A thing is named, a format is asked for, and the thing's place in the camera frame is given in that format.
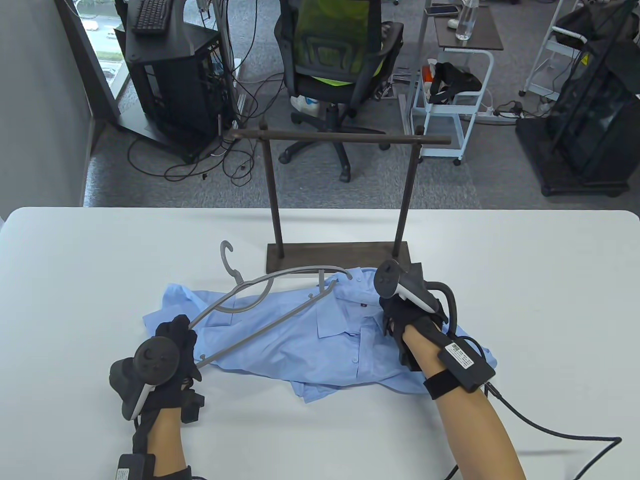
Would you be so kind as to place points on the person's right hand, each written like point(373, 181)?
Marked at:
point(395, 315)

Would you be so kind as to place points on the person's left hand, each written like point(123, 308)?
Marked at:
point(187, 350)

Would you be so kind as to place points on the light blue long-sleeve shirt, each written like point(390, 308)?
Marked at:
point(325, 350)

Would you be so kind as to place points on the grey plastic hanger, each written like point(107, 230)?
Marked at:
point(305, 269)

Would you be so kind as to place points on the person's right forearm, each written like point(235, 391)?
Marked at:
point(470, 435)

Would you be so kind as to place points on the person's left forearm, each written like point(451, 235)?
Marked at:
point(167, 445)

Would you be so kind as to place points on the black left hand controller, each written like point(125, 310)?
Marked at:
point(150, 357)

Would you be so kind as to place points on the black hand controller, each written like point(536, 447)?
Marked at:
point(150, 357)
point(387, 277)

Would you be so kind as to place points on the black right hand controller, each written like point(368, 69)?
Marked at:
point(387, 277)

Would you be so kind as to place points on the dark wooden hanging rack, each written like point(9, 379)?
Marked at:
point(340, 255)

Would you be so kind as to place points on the black right wrist sensor box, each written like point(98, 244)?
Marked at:
point(465, 362)

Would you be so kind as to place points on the black wrist sensor box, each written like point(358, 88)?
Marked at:
point(132, 467)
point(465, 362)

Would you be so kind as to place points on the black left wrist sensor box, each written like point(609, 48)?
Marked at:
point(132, 467)

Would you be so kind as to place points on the white power strip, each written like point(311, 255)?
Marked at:
point(482, 115)

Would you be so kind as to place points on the black office chair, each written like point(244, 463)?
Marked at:
point(330, 92)

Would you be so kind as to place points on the black bag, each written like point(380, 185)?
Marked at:
point(450, 80)

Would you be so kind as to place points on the orange and white object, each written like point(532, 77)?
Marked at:
point(426, 73)

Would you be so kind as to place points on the black covered rack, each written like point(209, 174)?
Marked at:
point(590, 140)

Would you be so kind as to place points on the black computer tower stand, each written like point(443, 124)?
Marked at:
point(175, 75)

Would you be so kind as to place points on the white cart with brown top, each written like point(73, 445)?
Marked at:
point(480, 35)

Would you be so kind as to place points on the clear plastic water bottle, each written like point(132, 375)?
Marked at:
point(465, 25)

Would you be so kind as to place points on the green vest on chair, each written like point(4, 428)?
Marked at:
point(330, 20)

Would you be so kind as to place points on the dark smartphone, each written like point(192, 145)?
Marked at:
point(442, 9)

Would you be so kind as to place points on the white ladder shelf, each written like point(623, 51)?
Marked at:
point(550, 45)

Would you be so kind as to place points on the window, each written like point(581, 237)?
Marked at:
point(100, 40)

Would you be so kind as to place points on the black keyboard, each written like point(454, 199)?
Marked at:
point(150, 17)

